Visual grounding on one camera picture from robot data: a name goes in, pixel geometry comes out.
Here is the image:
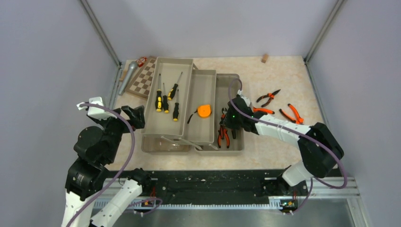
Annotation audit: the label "black yellow medium screwdriver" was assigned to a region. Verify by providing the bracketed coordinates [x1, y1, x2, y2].
[162, 83, 170, 114]

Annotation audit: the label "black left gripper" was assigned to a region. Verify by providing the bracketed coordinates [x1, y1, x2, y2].
[95, 104, 146, 162]

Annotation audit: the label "orange diagonal cutting pliers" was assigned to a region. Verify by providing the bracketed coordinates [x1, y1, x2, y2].
[279, 103, 305, 125]

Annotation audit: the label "small wooden block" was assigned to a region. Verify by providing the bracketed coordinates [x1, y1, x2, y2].
[261, 54, 269, 63]

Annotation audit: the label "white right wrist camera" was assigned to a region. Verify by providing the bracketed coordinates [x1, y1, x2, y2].
[237, 89, 252, 107]

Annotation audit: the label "orange long-nose pliers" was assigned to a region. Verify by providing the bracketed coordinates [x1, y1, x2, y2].
[256, 89, 281, 107]

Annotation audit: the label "aluminium frame rail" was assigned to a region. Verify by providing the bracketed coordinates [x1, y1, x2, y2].
[129, 173, 360, 211]

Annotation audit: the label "large orange combination pliers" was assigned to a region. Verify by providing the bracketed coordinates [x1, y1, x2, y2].
[253, 107, 275, 114]

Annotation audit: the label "black yellow large screwdriver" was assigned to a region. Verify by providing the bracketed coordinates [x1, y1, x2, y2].
[155, 73, 163, 112]

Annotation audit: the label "orange black end pliers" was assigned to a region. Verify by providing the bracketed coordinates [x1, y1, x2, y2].
[220, 107, 237, 139]

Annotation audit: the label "orange tape measure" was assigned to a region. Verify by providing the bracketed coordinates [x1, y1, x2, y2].
[187, 105, 212, 124]

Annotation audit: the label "black yellow small screwdriver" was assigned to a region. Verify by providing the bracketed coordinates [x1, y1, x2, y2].
[167, 72, 183, 100]

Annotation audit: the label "wooden chessboard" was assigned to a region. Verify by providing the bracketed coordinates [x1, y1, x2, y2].
[124, 56, 157, 99]

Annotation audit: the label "translucent beige tool box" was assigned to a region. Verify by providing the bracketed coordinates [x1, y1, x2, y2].
[141, 57, 245, 156]

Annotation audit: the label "red small snack packet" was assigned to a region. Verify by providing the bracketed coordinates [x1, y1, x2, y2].
[136, 57, 147, 67]

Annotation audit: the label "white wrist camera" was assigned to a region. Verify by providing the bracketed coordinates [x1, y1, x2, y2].
[237, 89, 252, 107]
[77, 96, 117, 120]

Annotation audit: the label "small orange needle-nose pliers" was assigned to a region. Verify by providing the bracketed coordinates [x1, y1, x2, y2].
[218, 125, 230, 148]

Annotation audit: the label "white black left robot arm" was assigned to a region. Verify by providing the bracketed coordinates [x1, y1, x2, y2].
[61, 102, 152, 227]

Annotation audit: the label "black yellow long screwdriver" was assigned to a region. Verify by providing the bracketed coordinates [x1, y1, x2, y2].
[173, 89, 179, 122]

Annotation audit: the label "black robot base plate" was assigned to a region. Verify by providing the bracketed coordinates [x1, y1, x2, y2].
[141, 169, 309, 205]

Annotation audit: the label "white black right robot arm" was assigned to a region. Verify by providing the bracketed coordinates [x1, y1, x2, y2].
[224, 96, 348, 195]

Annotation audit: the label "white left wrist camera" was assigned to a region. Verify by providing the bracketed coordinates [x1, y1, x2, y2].
[77, 96, 117, 120]

